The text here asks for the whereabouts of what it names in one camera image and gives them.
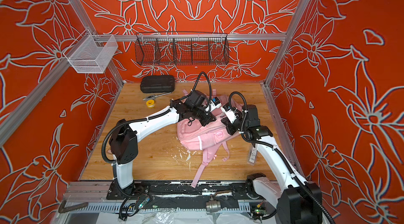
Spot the pink student backpack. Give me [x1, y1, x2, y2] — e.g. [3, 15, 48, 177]
[177, 108, 237, 188]

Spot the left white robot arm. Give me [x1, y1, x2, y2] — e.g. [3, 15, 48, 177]
[101, 71, 219, 198]

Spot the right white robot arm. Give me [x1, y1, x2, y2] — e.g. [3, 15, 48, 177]
[222, 99, 335, 224]

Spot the yellow tape roll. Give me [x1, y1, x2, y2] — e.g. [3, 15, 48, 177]
[146, 99, 155, 108]

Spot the grey metal tool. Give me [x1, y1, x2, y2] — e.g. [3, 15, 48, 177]
[143, 92, 171, 102]

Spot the black plastic case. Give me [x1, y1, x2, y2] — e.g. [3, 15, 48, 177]
[140, 75, 175, 93]

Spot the metal pipe fitting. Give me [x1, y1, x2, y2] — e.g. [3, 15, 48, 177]
[206, 200, 222, 213]

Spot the rusty allen key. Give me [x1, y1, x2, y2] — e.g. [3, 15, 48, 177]
[58, 200, 89, 213]

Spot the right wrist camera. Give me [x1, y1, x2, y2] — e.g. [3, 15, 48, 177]
[221, 103, 238, 124]

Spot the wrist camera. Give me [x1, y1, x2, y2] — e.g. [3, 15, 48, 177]
[221, 103, 238, 124]
[210, 97, 222, 110]

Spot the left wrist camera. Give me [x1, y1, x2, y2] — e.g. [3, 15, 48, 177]
[210, 97, 222, 110]

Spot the black wire wall basket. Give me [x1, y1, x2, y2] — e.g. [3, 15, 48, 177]
[134, 32, 230, 66]

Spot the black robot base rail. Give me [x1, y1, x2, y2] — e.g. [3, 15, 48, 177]
[124, 180, 264, 210]

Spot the white wire wall basket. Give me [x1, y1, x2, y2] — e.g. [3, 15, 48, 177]
[63, 29, 118, 73]

